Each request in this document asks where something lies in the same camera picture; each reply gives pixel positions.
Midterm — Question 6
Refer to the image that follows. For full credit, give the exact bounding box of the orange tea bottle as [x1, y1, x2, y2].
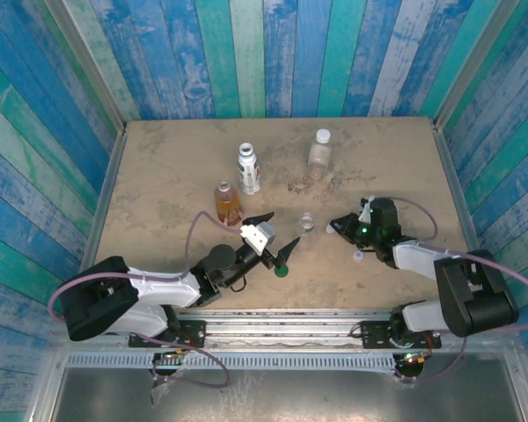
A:
[214, 179, 244, 228]

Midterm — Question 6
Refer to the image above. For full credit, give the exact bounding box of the small clear bottle green label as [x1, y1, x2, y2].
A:
[295, 212, 319, 247]

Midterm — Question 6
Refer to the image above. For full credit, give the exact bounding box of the white bottle with green label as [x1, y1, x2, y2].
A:
[236, 142, 263, 196]

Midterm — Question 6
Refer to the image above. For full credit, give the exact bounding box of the large clear plastic bottle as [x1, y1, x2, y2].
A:
[306, 139, 334, 181]

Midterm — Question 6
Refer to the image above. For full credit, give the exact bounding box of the small controller circuit board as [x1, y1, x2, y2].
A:
[398, 350, 433, 366]
[153, 349, 193, 364]

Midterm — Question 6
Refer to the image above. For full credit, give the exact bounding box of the clear plastic bag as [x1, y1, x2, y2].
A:
[149, 360, 190, 404]

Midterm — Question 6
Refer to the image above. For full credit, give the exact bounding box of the steel sheet panel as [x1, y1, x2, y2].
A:
[52, 367, 524, 422]

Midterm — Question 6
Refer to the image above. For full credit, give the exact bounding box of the black round disc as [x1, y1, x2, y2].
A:
[395, 363, 423, 382]

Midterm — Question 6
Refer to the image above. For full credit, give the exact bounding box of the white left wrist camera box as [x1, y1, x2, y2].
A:
[239, 222, 277, 255]

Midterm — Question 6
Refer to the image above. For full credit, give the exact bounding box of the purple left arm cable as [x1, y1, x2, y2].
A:
[47, 210, 252, 389]

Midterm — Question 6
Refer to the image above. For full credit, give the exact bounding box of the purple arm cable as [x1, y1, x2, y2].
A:
[47, 210, 252, 389]
[389, 195, 528, 383]

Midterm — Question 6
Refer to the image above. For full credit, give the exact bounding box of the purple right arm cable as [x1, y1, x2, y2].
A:
[389, 195, 528, 383]

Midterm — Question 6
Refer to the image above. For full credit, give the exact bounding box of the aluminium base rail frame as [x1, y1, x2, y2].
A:
[52, 309, 518, 353]

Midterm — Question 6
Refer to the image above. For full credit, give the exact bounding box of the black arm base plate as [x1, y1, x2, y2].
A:
[128, 319, 207, 349]
[361, 320, 442, 349]

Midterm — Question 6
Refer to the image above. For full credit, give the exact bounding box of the aluminium table side rail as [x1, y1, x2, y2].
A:
[431, 118, 501, 309]
[77, 125, 129, 273]

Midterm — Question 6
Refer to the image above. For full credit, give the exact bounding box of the slotted grey cable duct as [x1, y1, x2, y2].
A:
[65, 353, 397, 371]

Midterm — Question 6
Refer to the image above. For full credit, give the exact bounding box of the aluminium corner post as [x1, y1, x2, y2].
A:
[43, 0, 128, 133]
[433, 0, 528, 129]

